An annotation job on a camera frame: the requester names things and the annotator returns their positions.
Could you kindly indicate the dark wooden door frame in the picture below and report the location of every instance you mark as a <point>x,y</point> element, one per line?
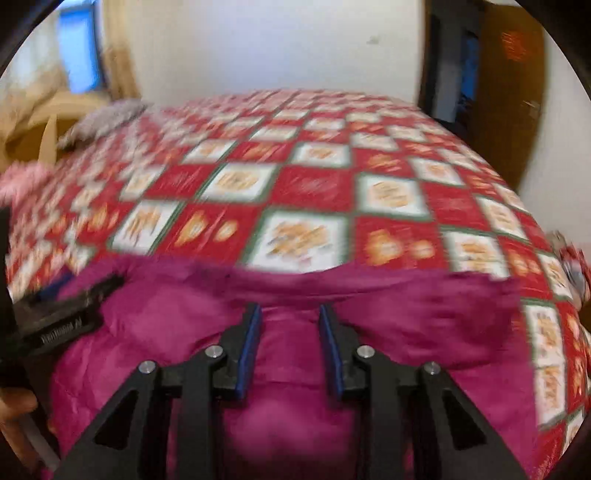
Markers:
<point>451,59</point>

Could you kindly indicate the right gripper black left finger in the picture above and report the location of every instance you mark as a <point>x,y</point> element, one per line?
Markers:
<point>128,438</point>

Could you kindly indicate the clothes pile on floor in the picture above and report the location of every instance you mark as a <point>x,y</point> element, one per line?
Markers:
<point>575,266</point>

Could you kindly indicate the brown wooden door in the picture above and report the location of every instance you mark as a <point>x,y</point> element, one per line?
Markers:
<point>509,95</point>

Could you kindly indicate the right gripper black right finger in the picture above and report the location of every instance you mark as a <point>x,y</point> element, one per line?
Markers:
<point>415,422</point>

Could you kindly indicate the beige wooden headboard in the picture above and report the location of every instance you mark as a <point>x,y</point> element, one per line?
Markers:
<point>31,127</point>

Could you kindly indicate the person's left hand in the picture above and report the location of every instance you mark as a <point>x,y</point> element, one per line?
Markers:
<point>15,404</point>

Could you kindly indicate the red door decoration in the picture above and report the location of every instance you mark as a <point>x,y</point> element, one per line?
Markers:
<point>514,45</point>

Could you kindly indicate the pink floral folded blanket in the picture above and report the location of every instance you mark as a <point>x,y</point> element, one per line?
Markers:
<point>20,179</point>

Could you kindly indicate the red patchwork bear bedspread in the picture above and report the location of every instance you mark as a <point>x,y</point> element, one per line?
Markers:
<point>301,181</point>

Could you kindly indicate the blue framed window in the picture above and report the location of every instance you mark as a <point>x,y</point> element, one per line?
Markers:
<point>77,32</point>

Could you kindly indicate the striped grey pillow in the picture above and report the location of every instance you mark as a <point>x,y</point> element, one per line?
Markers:
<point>101,122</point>

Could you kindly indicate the magenta puffer jacket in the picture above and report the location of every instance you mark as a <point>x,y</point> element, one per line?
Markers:
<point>288,427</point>

